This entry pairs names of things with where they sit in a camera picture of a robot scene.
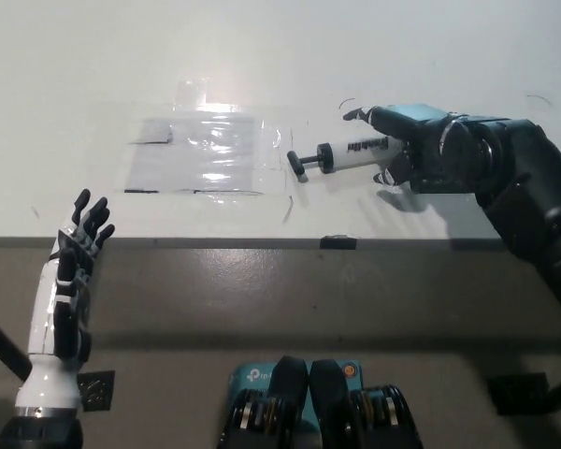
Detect white air pump black handle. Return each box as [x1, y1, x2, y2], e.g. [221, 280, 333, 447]
[286, 134, 406, 184]

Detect teal black right robot hand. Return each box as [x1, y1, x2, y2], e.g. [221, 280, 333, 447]
[342, 102, 451, 194]

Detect clear plastic bag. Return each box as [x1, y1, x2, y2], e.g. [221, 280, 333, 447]
[121, 116, 285, 196]

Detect black floor marker square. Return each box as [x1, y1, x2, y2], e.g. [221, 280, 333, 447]
[77, 369, 116, 413]
[485, 372, 551, 416]

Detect black table leg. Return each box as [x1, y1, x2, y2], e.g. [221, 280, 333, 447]
[0, 308, 33, 381]

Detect teal cardboard box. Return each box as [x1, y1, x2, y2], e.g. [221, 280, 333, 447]
[227, 362, 364, 425]

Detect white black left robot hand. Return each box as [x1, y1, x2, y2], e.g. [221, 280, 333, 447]
[13, 188, 117, 413]

